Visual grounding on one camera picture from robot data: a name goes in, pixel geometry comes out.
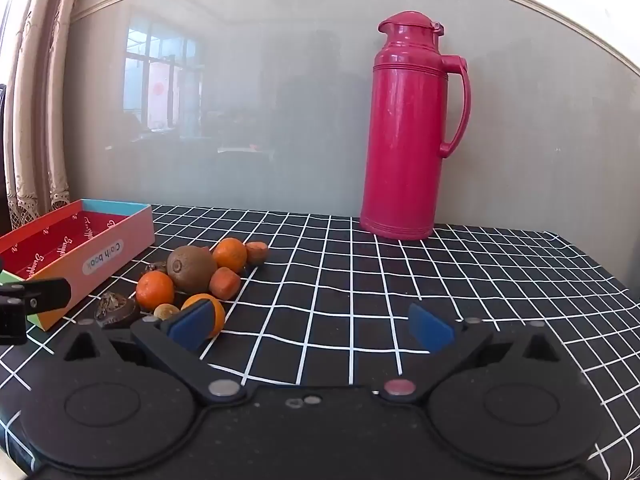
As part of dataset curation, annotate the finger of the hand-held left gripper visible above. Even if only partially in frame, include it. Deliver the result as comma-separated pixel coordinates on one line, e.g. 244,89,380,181
0,276,72,346

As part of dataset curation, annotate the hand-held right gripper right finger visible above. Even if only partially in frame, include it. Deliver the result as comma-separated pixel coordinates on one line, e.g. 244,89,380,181
377,302,563,406

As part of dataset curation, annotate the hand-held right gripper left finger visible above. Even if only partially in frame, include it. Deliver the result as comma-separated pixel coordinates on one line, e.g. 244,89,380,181
62,299,248,407

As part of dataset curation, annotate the orange tangerine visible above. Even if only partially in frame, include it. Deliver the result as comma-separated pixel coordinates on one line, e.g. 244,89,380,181
136,271,176,312
181,292,227,338
212,237,248,273

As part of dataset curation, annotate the orange carrot chunk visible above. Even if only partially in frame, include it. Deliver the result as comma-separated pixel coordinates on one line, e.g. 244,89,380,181
209,267,241,300

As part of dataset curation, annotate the brown kiwi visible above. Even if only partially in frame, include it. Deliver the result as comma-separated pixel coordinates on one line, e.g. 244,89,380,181
166,245,218,295

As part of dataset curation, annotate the pink cardboard box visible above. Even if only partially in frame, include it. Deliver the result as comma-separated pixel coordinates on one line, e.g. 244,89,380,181
0,199,156,332

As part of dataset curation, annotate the dark dried walnut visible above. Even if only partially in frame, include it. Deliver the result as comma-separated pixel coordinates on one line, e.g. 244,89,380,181
95,292,141,330

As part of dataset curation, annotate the beige lace curtain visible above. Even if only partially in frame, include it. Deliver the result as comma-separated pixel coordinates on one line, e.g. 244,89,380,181
0,0,96,233

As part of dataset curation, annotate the red thermos jug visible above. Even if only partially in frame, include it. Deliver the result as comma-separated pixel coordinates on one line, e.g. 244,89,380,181
360,10,472,241

